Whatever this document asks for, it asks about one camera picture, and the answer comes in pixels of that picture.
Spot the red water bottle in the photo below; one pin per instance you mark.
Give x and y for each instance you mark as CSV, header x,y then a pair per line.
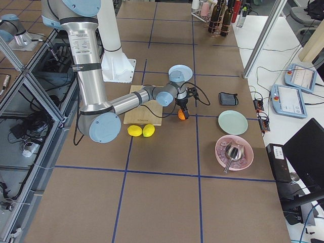
x,y
236,9

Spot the metal scoop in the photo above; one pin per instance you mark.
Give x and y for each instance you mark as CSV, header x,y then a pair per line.
x,y
233,152

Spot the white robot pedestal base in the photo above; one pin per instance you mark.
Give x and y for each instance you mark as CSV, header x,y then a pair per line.
x,y
116,67

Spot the black computer box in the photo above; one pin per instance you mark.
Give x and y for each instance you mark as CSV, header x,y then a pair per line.
x,y
278,163

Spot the yellow lemon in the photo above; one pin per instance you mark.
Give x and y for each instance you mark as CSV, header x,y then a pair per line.
x,y
148,130
134,130

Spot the light green plate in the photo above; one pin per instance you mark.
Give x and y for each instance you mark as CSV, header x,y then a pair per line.
x,y
233,122

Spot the lower yellow lemon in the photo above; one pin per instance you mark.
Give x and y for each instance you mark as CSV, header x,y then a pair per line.
x,y
134,130

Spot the upper teach pendant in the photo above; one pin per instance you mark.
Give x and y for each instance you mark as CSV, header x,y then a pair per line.
x,y
301,77

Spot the black computer monitor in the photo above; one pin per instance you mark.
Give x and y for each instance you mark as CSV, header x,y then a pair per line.
x,y
304,152

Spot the dark wine bottle upper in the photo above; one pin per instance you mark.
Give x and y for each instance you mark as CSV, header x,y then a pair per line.
x,y
215,16

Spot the second grey robot arm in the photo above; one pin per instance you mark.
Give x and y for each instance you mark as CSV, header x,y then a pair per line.
x,y
14,33

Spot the light blue plate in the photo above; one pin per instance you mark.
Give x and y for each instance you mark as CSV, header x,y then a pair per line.
x,y
187,71

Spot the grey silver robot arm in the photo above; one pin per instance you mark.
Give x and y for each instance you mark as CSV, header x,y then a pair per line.
x,y
98,57

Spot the lower teach pendant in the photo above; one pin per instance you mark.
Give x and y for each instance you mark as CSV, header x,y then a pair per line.
x,y
288,101

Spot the aluminium frame post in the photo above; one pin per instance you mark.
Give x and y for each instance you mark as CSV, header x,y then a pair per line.
x,y
265,33

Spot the teach pendant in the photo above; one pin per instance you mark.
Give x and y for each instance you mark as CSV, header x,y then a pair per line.
x,y
288,101
301,77

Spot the dark wine bottle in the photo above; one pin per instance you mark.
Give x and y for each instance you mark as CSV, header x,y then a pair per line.
x,y
227,18
215,16

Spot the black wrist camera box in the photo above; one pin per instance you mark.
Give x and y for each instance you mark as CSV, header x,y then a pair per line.
x,y
192,92

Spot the copper wire bottle rack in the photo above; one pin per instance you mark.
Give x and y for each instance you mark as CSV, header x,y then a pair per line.
x,y
220,20

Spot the folded grey cloth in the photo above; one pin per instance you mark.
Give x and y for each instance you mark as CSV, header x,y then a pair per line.
x,y
228,99

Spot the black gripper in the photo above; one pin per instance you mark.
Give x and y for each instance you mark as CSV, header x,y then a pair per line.
x,y
181,102

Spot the pink cup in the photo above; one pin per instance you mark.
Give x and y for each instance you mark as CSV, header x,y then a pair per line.
x,y
205,9

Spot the dark wine bottle lower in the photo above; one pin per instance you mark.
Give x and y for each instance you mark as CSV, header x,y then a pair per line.
x,y
227,18

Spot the pink bowl with ice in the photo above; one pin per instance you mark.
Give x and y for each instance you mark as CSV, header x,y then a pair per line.
x,y
242,163

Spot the upper yellow lemon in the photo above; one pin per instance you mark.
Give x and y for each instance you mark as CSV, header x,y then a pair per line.
x,y
148,130

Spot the clear water bottle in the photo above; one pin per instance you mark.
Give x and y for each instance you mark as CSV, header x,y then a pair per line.
x,y
242,17

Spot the bamboo cutting board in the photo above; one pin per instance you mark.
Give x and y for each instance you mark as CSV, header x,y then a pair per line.
x,y
145,115

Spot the orange fruit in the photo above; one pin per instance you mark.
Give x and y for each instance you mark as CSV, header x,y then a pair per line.
x,y
182,115

